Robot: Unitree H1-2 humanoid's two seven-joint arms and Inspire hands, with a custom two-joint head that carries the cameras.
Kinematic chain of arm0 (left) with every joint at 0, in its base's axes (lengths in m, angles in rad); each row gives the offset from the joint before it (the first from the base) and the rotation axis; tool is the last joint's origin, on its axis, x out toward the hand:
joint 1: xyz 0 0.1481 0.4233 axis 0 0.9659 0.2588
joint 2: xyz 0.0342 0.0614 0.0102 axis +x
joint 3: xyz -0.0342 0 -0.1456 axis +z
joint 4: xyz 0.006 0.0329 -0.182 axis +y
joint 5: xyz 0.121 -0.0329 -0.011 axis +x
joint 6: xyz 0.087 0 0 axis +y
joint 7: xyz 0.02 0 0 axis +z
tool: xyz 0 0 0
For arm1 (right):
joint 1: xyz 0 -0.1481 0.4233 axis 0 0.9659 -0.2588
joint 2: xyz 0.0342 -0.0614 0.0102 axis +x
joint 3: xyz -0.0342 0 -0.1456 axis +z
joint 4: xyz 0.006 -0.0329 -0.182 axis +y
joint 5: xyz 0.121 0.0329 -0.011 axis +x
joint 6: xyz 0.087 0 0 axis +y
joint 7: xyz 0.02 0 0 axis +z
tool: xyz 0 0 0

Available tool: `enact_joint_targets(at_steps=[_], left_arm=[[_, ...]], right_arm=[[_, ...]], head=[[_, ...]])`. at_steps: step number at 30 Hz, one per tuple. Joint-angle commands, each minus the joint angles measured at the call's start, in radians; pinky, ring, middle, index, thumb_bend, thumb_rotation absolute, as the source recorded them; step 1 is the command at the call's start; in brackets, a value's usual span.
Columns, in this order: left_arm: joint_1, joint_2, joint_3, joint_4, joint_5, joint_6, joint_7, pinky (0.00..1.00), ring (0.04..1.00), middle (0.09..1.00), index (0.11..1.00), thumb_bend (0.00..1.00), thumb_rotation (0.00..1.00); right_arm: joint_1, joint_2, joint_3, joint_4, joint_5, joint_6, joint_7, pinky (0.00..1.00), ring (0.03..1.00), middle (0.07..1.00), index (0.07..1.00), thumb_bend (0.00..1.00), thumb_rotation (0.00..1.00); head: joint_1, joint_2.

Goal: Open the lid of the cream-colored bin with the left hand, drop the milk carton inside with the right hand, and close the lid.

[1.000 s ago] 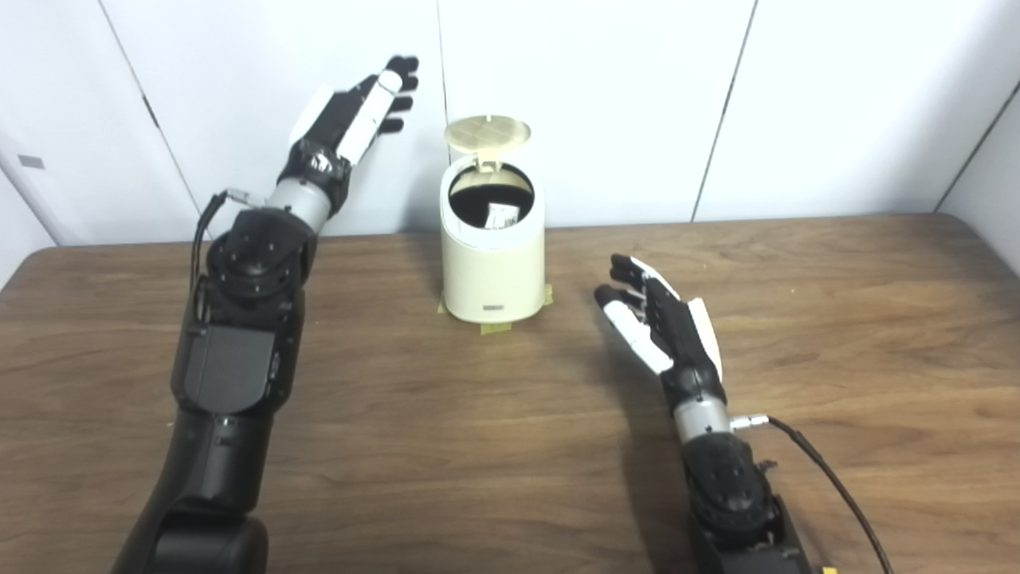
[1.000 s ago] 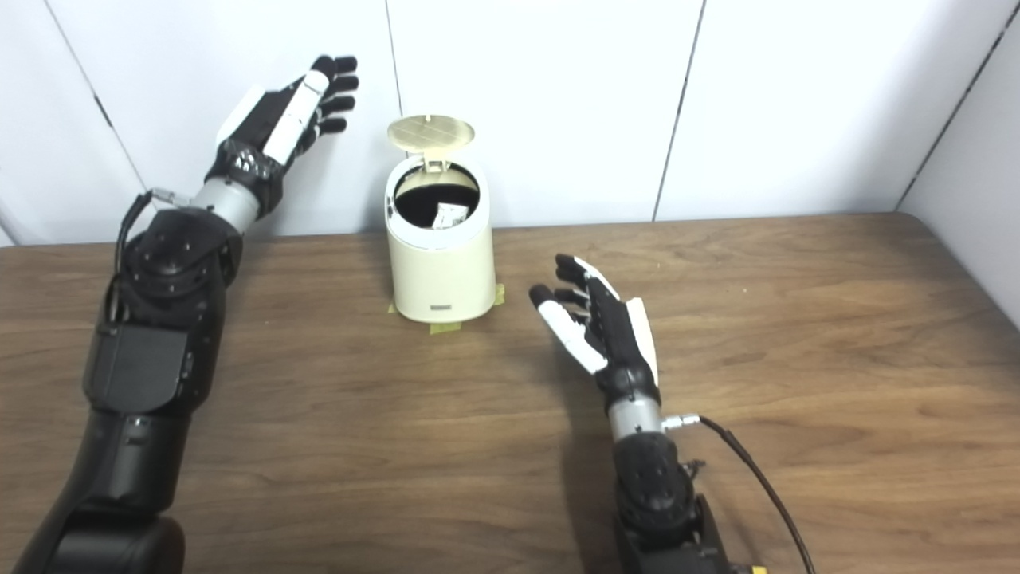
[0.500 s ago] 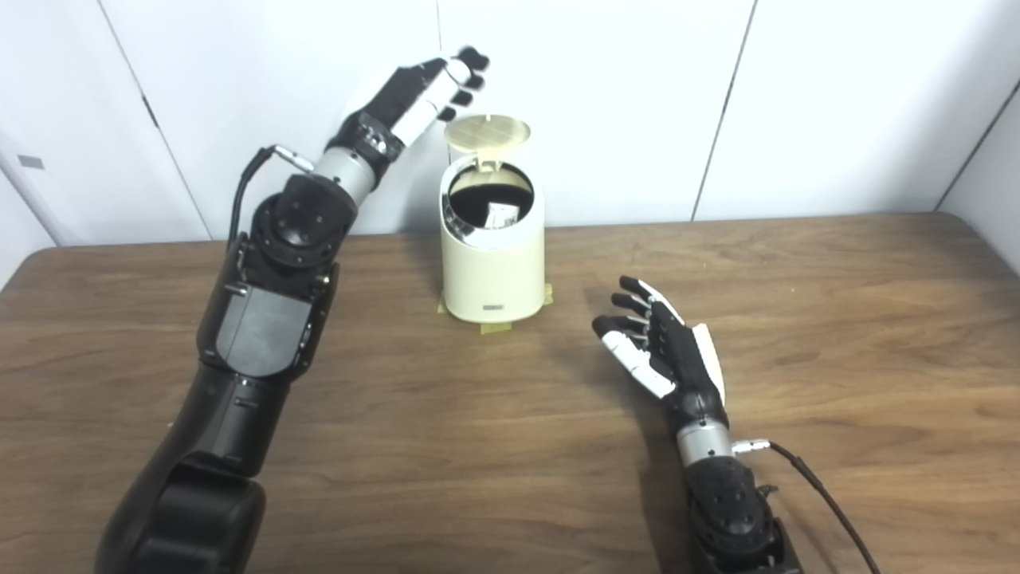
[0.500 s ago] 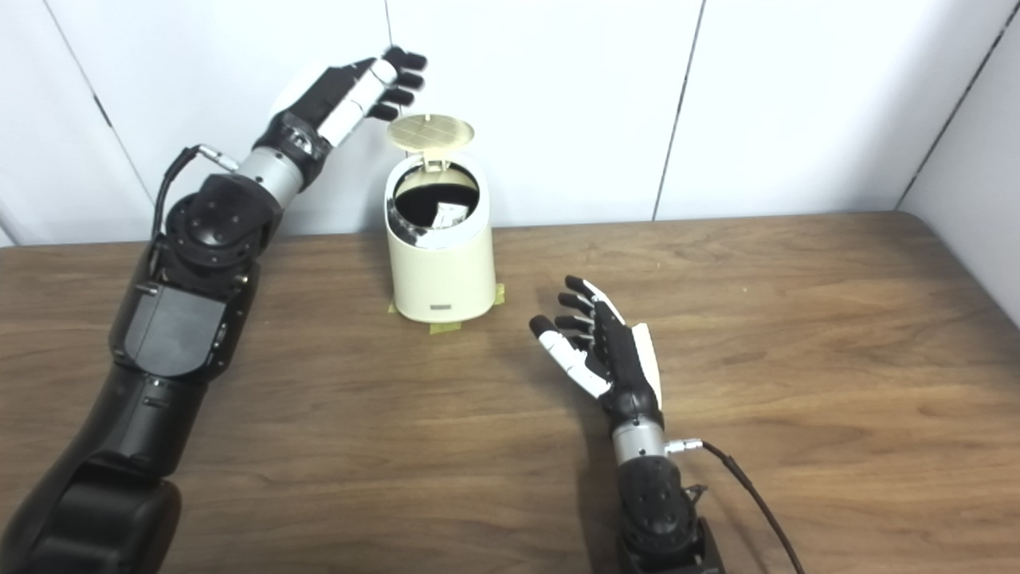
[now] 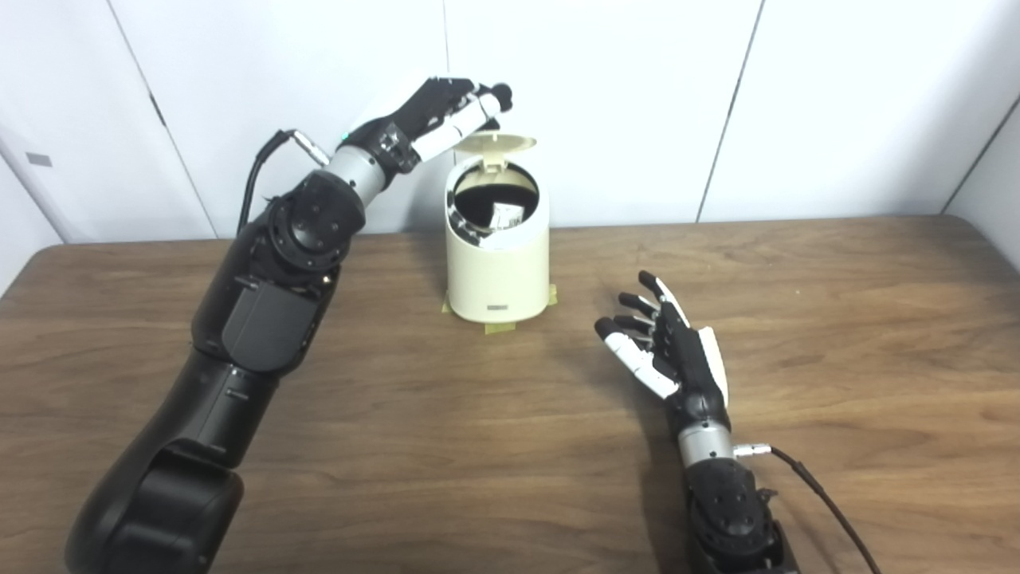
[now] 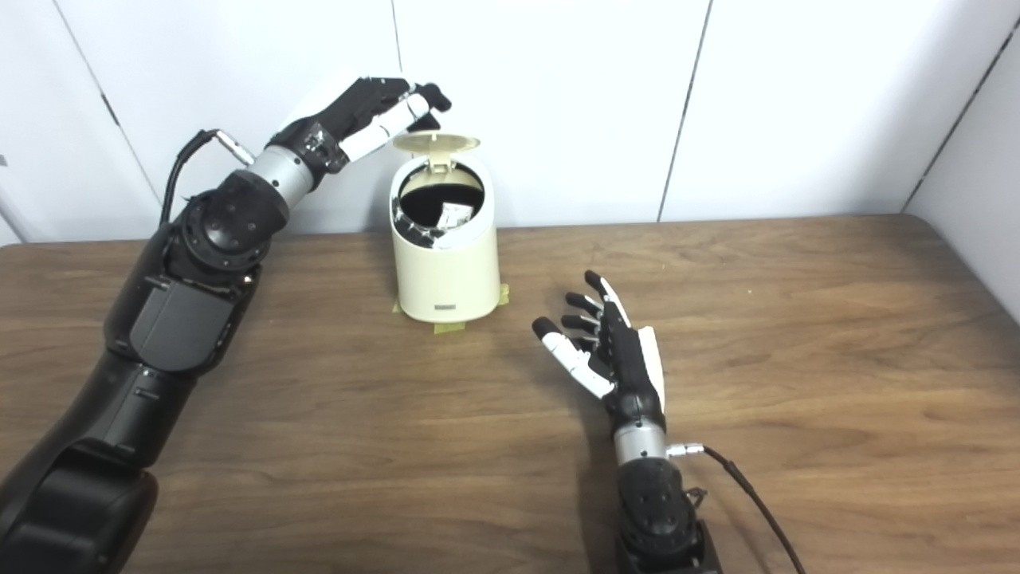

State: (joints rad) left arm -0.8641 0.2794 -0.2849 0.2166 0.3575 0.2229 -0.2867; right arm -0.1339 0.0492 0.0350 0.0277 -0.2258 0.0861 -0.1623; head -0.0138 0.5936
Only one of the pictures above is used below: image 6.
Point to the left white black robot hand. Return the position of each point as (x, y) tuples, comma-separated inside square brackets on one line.
[(351, 119)]

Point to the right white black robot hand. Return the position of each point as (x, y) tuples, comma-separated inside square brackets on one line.
[(629, 367)]

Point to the cream round bin lid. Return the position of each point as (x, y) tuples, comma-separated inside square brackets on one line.
[(434, 143)]

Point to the white green milk carton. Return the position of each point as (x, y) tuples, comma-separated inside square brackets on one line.
[(453, 215)]

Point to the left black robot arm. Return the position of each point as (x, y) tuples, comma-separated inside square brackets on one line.
[(175, 311)]

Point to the cream-colored round bin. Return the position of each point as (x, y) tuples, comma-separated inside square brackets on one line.
[(446, 275)]

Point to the wide yellow-green tape piece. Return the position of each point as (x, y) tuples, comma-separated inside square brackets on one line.
[(449, 327)]

